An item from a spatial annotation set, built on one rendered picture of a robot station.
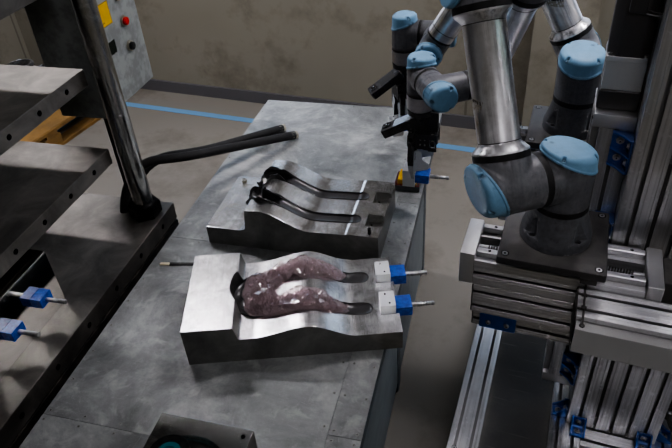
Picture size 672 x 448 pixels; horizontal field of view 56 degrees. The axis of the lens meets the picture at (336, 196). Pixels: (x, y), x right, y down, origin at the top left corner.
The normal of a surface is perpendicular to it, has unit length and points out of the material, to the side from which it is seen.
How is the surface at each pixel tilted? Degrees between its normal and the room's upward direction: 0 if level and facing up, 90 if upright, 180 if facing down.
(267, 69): 90
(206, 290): 0
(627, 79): 90
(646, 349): 90
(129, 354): 0
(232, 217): 0
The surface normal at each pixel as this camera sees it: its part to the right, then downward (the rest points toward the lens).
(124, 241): -0.06, -0.81
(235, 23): -0.35, 0.57
